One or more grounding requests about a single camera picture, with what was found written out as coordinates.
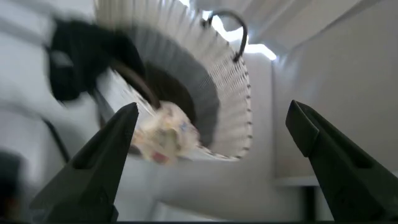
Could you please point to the white laundry basket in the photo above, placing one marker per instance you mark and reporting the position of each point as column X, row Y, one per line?
column 230, row 93

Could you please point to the cream printed garment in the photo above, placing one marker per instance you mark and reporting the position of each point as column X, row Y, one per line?
column 168, row 133

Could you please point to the white curtain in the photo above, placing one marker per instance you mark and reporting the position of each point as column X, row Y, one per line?
column 280, row 15

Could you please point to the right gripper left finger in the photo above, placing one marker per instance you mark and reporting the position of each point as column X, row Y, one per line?
column 93, row 174

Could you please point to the black garment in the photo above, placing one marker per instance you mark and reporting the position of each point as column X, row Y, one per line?
column 81, row 56

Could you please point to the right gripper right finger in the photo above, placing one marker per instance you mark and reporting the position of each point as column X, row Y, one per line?
column 348, row 174

